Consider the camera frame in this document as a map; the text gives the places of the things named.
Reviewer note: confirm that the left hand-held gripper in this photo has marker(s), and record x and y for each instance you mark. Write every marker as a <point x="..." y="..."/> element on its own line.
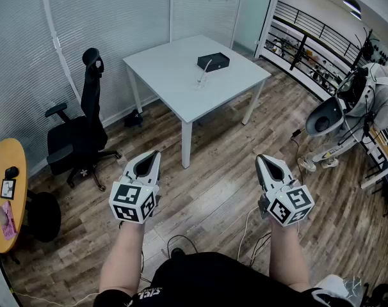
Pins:
<point x="133" y="200"/>

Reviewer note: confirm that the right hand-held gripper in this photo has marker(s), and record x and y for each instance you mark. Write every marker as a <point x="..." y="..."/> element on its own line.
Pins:
<point x="290" y="203"/>

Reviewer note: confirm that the clear cup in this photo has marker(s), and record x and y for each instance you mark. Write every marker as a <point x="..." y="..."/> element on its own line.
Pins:
<point x="202" y="84"/>

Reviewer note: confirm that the thin translucent rod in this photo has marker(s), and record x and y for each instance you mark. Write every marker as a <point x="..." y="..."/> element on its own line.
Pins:
<point x="207" y="66"/>

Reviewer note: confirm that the person's right forearm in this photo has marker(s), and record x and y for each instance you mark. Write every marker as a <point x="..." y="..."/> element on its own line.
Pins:
<point x="288" y="257"/>

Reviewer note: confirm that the person's left forearm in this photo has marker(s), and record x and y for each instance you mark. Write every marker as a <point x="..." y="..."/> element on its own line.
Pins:
<point x="123" y="261"/>

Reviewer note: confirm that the black power adapter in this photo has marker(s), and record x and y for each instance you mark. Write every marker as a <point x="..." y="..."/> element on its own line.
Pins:
<point x="296" y="133"/>

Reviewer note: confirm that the black bag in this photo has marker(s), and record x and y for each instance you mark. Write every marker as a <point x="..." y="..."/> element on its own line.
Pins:
<point x="133" y="119"/>

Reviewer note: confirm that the black office chair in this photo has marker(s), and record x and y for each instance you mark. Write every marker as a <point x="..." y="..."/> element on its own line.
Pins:
<point x="85" y="133"/>

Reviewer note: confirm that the white egg-shaped shell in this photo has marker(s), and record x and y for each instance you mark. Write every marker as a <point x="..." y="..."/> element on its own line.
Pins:
<point x="325" y="117"/>

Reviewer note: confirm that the person's black shoe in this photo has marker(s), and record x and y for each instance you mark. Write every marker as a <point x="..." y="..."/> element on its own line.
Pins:
<point x="177" y="253"/>

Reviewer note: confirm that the white square table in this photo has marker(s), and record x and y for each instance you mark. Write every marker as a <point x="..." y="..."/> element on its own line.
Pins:
<point x="181" y="85"/>

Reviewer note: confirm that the black round stool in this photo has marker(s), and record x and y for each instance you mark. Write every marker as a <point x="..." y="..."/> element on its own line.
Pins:
<point x="43" y="216"/>

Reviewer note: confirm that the person's black shirt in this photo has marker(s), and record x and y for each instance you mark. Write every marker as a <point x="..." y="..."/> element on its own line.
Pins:
<point x="219" y="283"/>

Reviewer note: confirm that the black rectangular box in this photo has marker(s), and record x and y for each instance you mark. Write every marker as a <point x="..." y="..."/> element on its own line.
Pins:
<point x="213" y="62"/>

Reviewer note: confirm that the black computer mouse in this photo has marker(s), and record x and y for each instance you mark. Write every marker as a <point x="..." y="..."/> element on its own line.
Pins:
<point x="12" y="172"/>

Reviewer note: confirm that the black and white card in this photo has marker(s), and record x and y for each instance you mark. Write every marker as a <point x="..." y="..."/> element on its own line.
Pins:
<point x="7" y="189"/>

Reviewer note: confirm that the round wooden table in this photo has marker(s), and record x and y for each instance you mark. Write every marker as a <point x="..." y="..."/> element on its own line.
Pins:
<point x="3" y="158"/>

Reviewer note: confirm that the pink notebook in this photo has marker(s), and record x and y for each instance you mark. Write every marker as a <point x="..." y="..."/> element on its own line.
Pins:
<point x="8" y="222"/>

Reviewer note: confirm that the black metal railing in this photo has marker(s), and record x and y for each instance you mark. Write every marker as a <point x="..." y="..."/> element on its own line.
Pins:
<point x="319" y="35"/>

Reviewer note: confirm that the black coat rack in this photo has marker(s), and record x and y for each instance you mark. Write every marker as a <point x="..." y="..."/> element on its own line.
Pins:
<point x="368" y="46"/>

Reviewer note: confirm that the black pendant lamp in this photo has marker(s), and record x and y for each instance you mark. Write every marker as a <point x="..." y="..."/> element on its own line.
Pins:
<point x="356" y="15"/>
<point x="352" y="5"/>

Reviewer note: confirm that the wooden desk with white frame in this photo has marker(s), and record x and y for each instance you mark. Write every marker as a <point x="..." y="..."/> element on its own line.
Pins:
<point x="378" y="158"/>

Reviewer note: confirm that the black equipment frame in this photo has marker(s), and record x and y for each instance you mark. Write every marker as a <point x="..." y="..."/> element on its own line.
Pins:
<point x="383" y="296"/>

